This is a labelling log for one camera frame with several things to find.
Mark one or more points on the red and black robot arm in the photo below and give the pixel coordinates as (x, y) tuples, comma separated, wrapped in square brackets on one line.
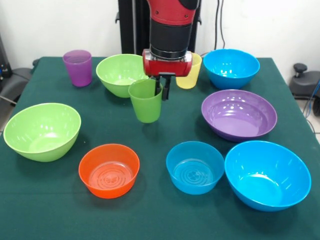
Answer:
[(170, 35)]

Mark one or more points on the dark green tablecloth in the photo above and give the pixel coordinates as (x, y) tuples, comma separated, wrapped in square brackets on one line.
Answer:
[(150, 220)]

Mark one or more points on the small blue plastic bowl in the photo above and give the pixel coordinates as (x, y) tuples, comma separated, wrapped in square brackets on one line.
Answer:
[(195, 182)]

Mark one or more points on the yellow plastic cup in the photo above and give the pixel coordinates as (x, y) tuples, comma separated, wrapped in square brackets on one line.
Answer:
[(190, 80)]

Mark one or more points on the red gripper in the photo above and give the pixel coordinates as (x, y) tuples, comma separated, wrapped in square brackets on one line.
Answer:
[(167, 66)]

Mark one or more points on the black equipment casing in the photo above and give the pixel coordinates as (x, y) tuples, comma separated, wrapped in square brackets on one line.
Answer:
[(3, 70)]

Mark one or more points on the grey base with black knob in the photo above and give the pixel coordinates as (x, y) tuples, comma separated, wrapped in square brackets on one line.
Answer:
[(307, 85)]

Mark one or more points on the grey wheeled base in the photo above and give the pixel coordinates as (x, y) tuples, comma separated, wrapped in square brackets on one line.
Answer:
[(15, 85)]

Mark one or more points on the purple plastic cup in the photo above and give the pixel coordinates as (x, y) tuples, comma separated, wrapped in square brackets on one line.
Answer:
[(80, 72)]

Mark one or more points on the green plastic bowl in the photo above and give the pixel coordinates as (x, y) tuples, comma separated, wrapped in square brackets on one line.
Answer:
[(42, 140), (115, 75)]

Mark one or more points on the purple plastic bowl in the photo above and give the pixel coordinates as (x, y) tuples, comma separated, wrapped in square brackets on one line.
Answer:
[(237, 120)]

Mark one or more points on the green plastic cup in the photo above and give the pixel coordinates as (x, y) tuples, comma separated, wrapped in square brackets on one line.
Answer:
[(146, 110)]

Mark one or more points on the small orange plastic bowl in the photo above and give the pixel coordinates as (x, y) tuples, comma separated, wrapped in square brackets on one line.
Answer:
[(107, 185)]

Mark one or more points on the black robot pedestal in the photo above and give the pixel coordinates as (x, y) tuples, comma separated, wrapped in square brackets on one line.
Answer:
[(132, 30)]

